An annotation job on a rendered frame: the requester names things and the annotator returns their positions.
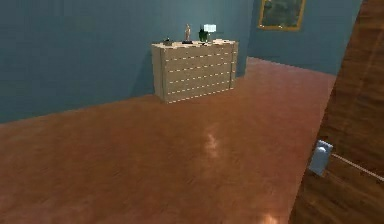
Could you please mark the gold framed picture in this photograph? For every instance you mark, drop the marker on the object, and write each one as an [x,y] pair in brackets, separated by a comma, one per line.
[281,13]

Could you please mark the beige chest of drawers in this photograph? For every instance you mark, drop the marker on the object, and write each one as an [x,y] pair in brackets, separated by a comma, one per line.
[196,70]

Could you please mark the pale figurine on black base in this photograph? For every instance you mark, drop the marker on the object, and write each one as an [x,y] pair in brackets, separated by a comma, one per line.
[187,33]

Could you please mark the brown wooden room door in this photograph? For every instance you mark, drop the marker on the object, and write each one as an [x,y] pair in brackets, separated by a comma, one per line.
[356,133]

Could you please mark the dark green vase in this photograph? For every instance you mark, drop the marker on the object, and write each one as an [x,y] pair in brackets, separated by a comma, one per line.
[203,35]

